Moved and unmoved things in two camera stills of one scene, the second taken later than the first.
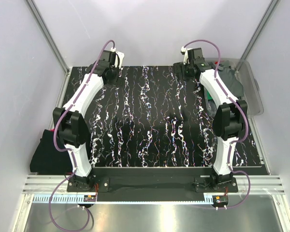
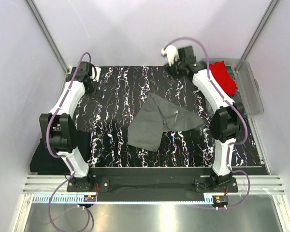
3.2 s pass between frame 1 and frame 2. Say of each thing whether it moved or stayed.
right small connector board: stayed
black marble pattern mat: stayed
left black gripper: moved
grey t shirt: moved
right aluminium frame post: stayed
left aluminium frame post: stayed
